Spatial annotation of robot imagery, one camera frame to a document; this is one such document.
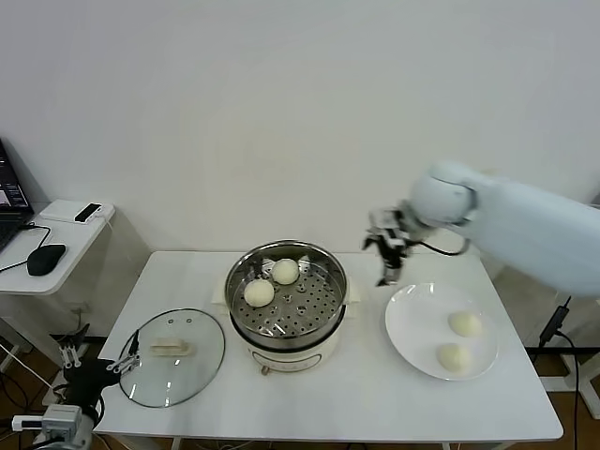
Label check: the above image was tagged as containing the glass lid with cream handle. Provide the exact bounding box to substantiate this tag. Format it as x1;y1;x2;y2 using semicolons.
116;307;226;409

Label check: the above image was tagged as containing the black laptop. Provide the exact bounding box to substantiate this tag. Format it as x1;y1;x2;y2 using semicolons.
0;138;35;252

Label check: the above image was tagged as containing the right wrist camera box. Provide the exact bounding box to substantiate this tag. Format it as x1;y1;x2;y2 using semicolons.
382;227;409;257

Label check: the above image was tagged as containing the perforated stainless steamer basket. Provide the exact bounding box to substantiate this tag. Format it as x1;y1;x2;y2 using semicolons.
223;241;349;338

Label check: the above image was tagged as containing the black laptop cable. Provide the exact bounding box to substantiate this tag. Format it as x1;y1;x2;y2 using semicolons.
0;223;52;274

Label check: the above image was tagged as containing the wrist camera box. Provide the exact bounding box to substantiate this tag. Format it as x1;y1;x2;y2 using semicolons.
382;227;409;257
11;405;83;435

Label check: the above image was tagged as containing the flat white box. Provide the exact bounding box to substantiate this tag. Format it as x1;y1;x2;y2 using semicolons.
37;205;107;226

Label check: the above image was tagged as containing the white side desk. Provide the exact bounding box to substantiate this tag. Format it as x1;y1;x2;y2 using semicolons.
0;200;116;409

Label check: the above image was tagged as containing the white round plate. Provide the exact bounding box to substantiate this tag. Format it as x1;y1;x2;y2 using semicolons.
384;282;499;382

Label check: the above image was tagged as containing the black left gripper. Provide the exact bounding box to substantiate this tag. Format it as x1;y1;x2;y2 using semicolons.
56;322;142;409

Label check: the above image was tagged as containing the white steamed baozi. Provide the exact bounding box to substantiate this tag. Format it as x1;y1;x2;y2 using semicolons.
436;343;472;379
271;259;300;286
243;279;276;308
448;310;483;338

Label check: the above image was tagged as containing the cream electric cooking pot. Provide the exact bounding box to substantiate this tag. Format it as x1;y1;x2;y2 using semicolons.
211;274;362;376

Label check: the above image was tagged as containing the black cable with adapter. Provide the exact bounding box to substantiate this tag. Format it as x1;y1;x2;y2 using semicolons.
537;294;582;450

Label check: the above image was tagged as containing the small black white device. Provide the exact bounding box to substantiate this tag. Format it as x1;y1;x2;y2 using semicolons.
73;202;103;223

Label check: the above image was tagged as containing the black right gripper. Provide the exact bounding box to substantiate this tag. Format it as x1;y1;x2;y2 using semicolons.
362;208;416;288

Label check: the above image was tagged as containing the black computer mouse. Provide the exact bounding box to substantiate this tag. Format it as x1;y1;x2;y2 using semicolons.
25;244;67;278

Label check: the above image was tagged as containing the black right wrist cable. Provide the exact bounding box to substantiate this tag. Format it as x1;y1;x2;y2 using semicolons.
412;233;473;258

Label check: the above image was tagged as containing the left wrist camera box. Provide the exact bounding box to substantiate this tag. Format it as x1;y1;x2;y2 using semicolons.
11;405;83;435

